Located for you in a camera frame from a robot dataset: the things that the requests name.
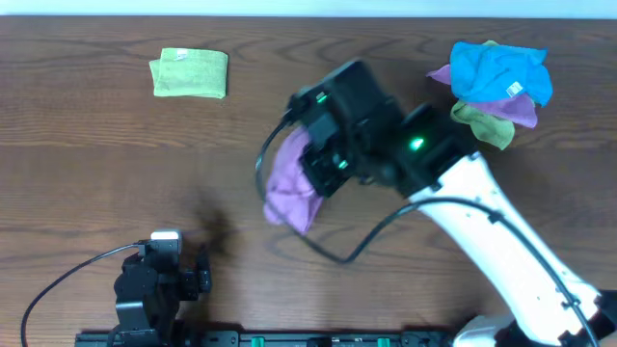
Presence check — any purple cloth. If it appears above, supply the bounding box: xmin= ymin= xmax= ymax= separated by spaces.
xmin=427 ymin=63 xmax=538 ymax=128
xmin=266 ymin=127 xmax=323 ymax=235

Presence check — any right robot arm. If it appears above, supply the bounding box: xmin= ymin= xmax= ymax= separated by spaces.
xmin=301 ymin=102 xmax=616 ymax=346

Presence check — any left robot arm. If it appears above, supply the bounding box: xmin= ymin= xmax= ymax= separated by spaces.
xmin=106 ymin=240 xmax=212 ymax=347

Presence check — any crumpled green cloth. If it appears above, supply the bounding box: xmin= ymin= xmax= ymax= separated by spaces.
xmin=450 ymin=101 xmax=515 ymax=150

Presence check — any blue cloth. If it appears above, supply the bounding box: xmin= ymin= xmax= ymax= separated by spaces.
xmin=449 ymin=41 xmax=553 ymax=106

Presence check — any folded green cloth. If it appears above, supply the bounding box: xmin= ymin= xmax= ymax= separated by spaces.
xmin=148 ymin=47 xmax=228 ymax=99

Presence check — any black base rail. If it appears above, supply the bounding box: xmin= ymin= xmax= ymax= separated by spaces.
xmin=74 ymin=331 xmax=454 ymax=347

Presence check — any right black cable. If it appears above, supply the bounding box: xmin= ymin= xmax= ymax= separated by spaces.
xmin=254 ymin=118 xmax=602 ymax=347

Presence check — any black cable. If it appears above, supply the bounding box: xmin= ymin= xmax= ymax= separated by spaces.
xmin=19 ymin=243 xmax=146 ymax=347
xmin=254 ymin=118 xmax=602 ymax=347

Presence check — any left black cable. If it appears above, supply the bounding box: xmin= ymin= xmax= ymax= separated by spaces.
xmin=19 ymin=243 xmax=146 ymax=347

